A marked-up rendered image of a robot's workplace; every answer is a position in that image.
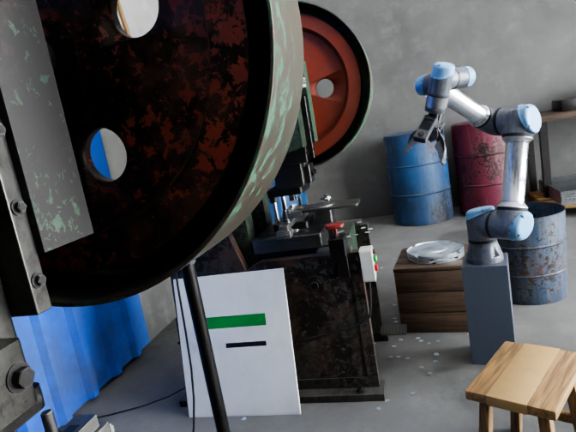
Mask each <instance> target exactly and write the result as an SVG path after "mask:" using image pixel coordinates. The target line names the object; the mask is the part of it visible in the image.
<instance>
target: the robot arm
mask: <svg viewBox="0 0 576 432"><path fill-rule="evenodd" d="M475 80H476V73H475V71H474V69H473V68H472V67H469V66H461V67H457V68H455V65H454V64H452V63H446V62H437V63H434V65H433V68H432V72H431V73H430V74H426V75H422V76H419V77H418V78H417V79H416V82H415V89H416V92H417V93H418V94H419V95H427V96H425V98H426V102H425V109H424V110H425V111H426V112H429V114H428V115H425V116H424V117H423V120H422V122H421V123H420V125H419V127H418V129H416V130H415V131H414V132H412V134H411V136H410V138H409V140H408V142H407V144H406V146H405V150H404V155H406V154H407V153H408V152H409V150H410V149H412V147H413V146H414V145H416V144H417V143H418V142H421V143H426V142H427V141H430V142H432V141H435V140H436V141H437V142H436V144H435V149H436V150H437V152H438V156H439V157H440V159H441V160H440V162H441V163H442V165H444V164H445V161H446V151H447V150H446V147H445V138H444V136H443V135H442V133H443V130H444V125H445V123H442V122H441V115H442V114H443V113H445V110H446V108H447V107H448V108H450V109H451V110H453V111H455V112H457V113H458V114H460V116H462V117H464V118H465V119H467V120H468V121H469V123H470V125H471V126H473V127H474V128H476V129H478V130H480V131H482V132H484V133H486V134H489V135H497V136H502V140H504V142H505V143H506V146H505V157H504V169H503V180H502V192H501V203H500V204H498V205H497V207H496V210H495V209H494V206H484V207H476V208H472V209H470V210H468V211H467V212H466V214H465V218H466V226H467V234H468V242H469V244H468V249H467V252H466V256H465V257H466V262H468V263H470V264H472V265H492V264H496V263H499V262H501V261H503V260H504V257H503V253H502V251H501V247H500V245H499V244H498V242H497V238H498V239H506V240H511V241H515V240H517V241H521V240H524V239H526V238H528V236H529V235H530V234H531V231H532V228H533V225H534V218H533V216H532V214H531V213H529V212H528V206H526V204H525V184H526V172H527V161H528V150H529V143H530V142H531V141H532V140H533V138H534V134H536V133H537V132H538V131H539V130H540V128H541V124H542V121H541V116H540V113H539V111H538V109H537V108H536V106H534V105H530V104H527V105H522V104H521V105H513V106H507V107H501V108H489V107H488V106H486V105H480V104H478V103H477V102H476V101H474V100H473V99H471V98H470V97H468V96H467V95H465V94H464V93H462V92H461V91H460V90H459V88H466V87H470V86H471V85H472V84H473V83H474V81H475Z"/></svg>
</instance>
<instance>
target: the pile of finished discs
mask: <svg viewBox="0 0 576 432"><path fill-rule="evenodd" d="M464 254H465V252H464V245H463V244H462V243H459V242H455V241H453V242H450V241H448V240H440V241H430V242H425V243H419V244H415V246H414V247H412V246H411V247H410V248H408V250H407V257H408V260H409V261H411V262H414V263H417V264H433V263H434V262H436V263H435V264H441V263H447V262H450V261H456V260H458V259H459V258H461V257H463V256H464Z"/></svg>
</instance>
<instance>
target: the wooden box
mask: <svg viewBox="0 0 576 432"><path fill-rule="evenodd" d="M463 245H464V252H465V255H466V252H467V249H468V243H467V244H463ZM407 250H408V248H406V249H402V250H401V252H400V254H399V258H398V260H397V262H396V264H395V266H394V268H393V272H394V279H395V285H396V292H397V298H398V305H399V316H400V322H401V324H406V325H407V332H408V333H445V332H469V331H468V323H467V316H466V308H465V294H464V286H463V279H462V271H461V266H462V262H463V260H464V256H465V255H464V256H463V257H461V258H459V259H458V260H456V261H450V262H447V263H441V264H435V263H436V262H434V263H433V264H417V263H414V262H411V261H409V260H408V257H407Z"/></svg>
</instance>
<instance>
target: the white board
mask: <svg viewBox="0 0 576 432"><path fill-rule="evenodd" d="M197 278H198V283H199V286H200V291H201V298H202V302H203V306H204V310H205V315H206V318H207V326H208V330H209V334H210V339H211V342H212V347H213V354H214V358H215V362H216V366H217V370H218V374H219V382H220V386H221V390H222V394H223V398H224V402H225V409H226V414H227V416H228V417H240V416H270V415H300V414H301V406H300V399H299V392H298V385H297V372H296V365H295V358H294V350H293V344H292V336H291V324H290V316H289V310H288V302H287V295H286V288H285V275H284V268H276V269H268V270H260V271H251V272H242V273H227V274H219V275H210V276H201V277H197ZM173 284H174V292H175V298H176V306H177V320H178V327H179V335H180V342H181V350H182V357H183V371H184V379H185V386H186V394H187V400H188V408H189V417H193V395H192V385H191V374H190V366H189V355H188V350H187V344H186V338H185V332H184V327H183V318H182V313H181V308H180V303H179V298H178V293H177V282H176V280H175V279H174V280H173ZM178 284H179V290H180V295H181V300H182V306H183V315H184V320H185V325H186V330H187V335H188V341H189V352H190V357H191V363H192V369H193V380H194V390H195V417H213V412H212V407H211V404H210V399H209V395H208V391H207V384H206V380H205V376H204V372H203V368H202V364H201V357H200V353H199V349H198V345H197V341H196V336H195V330H194V326H193V322H192V318H191V314H190V310H189V303H188V298H187V295H186V290H185V287H184V282H183V279H178Z"/></svg>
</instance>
